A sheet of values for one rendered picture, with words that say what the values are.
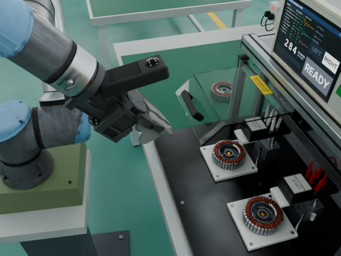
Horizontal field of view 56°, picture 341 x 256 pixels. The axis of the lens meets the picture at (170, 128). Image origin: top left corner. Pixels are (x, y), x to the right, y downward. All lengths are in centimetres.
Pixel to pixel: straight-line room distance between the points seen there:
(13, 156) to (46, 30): 53
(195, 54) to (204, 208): 94
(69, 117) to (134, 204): 114
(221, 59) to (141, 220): 98
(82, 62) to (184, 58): 122
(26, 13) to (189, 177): 75
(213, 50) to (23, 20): 139
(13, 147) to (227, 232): 62
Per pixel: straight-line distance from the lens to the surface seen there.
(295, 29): 91
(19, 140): 90
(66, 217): 105
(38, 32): 47
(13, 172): 99
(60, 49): 48
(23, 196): 104
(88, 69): 49
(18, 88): 303
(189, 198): 101
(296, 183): 92
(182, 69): 159
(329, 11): 81
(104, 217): 192
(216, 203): 101
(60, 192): 101
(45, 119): 89
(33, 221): 108
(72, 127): 88
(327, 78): 83
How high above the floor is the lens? 160
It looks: 43 degrees down
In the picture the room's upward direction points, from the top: straight up
